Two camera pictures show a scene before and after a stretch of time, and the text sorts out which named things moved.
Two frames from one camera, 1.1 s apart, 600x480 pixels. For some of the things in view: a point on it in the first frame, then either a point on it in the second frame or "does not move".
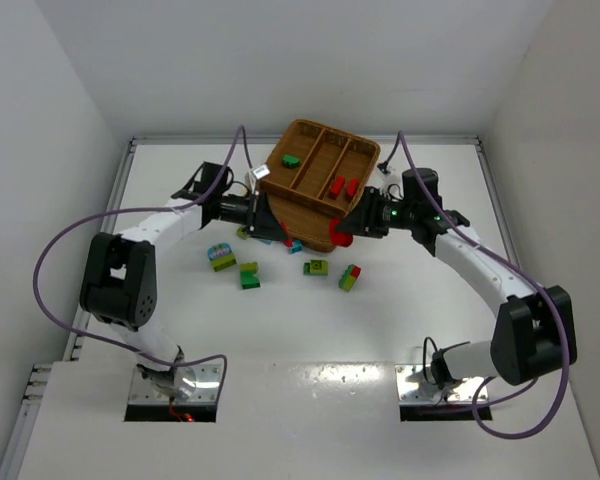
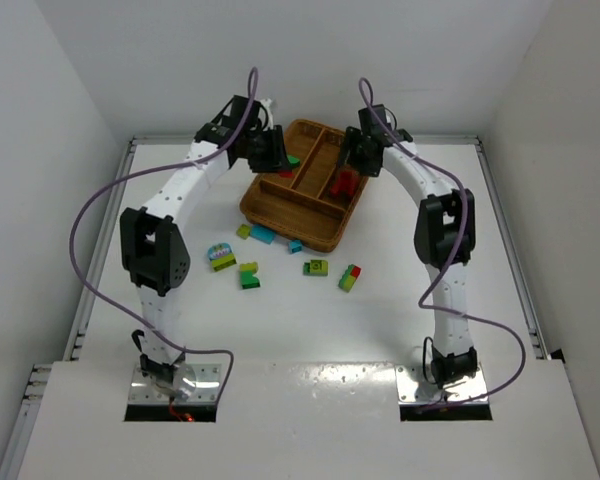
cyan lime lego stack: [221, 256] does not move
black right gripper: [371, 212] -> [359, 157]
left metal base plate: [207, 377] does not move
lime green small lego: [241, 233] does not move
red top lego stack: [342, 239] -> [348, 180]
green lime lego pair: [316, 267] does not move
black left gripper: [255, 212] -> [272, 156]
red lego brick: [337, 186] does not move
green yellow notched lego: [247, 278] does not move
